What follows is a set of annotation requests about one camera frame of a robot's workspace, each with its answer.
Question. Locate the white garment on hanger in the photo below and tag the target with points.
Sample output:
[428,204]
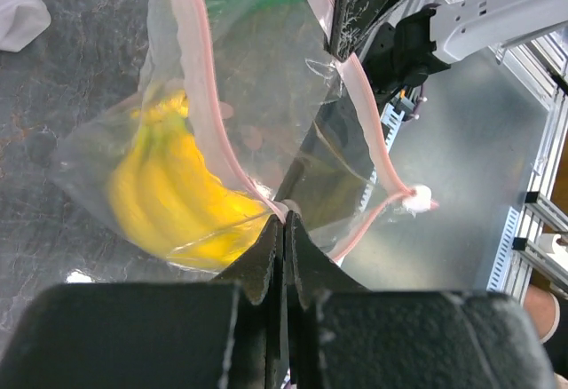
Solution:
[22,21]

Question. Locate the white cable duct strip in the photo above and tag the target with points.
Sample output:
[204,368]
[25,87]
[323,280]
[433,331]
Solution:
[391,122]

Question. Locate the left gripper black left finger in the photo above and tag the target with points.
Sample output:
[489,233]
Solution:
[224,333]

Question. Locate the yellow toy banana bunch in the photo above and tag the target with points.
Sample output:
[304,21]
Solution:
[166,201]

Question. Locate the clear zip top bag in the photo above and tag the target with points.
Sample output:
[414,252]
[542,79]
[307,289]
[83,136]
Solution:
[274,114]

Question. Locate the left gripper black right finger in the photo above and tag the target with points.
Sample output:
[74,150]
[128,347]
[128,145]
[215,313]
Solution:
[343,335]

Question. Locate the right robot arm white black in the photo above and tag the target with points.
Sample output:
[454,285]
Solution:
[432,39]

